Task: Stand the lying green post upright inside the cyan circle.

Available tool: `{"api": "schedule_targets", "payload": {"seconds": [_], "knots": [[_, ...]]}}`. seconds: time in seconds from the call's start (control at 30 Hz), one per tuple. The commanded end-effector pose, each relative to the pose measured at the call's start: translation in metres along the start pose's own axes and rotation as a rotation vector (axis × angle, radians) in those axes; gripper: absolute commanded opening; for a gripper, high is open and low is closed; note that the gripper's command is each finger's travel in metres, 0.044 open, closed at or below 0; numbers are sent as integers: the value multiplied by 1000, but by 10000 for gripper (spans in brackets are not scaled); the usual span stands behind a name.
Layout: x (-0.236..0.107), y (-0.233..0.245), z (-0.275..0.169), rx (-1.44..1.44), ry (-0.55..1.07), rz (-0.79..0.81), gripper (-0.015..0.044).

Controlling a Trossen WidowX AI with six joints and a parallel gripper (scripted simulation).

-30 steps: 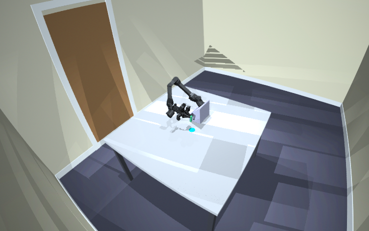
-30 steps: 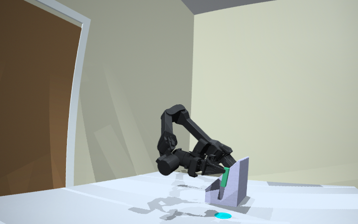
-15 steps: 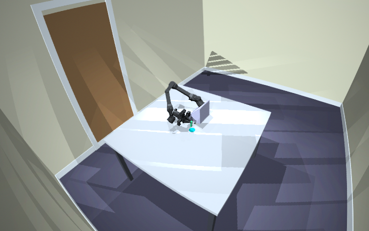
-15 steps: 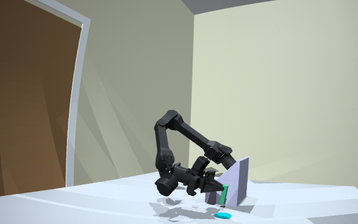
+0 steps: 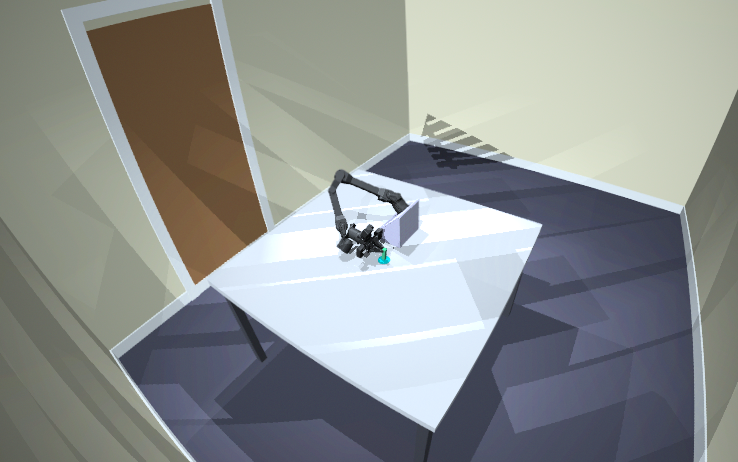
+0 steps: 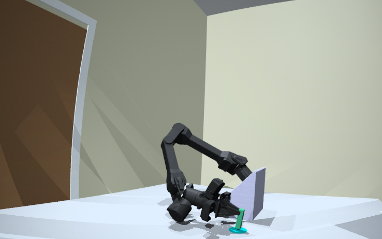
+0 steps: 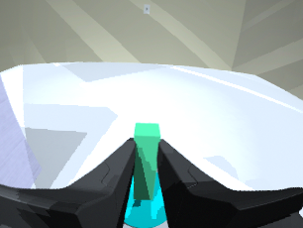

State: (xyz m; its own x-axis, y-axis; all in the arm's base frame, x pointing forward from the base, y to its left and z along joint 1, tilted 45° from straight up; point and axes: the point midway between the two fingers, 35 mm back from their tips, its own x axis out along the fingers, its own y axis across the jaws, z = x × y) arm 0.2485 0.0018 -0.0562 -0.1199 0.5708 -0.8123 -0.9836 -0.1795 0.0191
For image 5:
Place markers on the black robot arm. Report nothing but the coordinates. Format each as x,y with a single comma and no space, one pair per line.
383,194

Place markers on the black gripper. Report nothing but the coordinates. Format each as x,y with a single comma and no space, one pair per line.
371,244

